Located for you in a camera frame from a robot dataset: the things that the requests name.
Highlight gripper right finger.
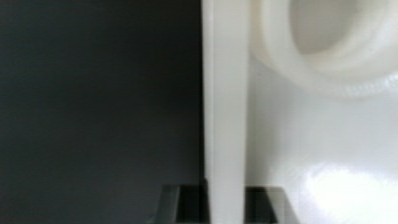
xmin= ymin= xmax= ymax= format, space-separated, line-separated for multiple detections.
xmin=246 ymin=186 xmax=301 ymax=224

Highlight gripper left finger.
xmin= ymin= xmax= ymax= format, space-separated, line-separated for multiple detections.
xmin=146 ymin=184 xmax=210 ymax=224

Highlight white square table top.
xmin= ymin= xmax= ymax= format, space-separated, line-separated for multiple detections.
xmin=201 ymin=0 xmax=398 ymax=224

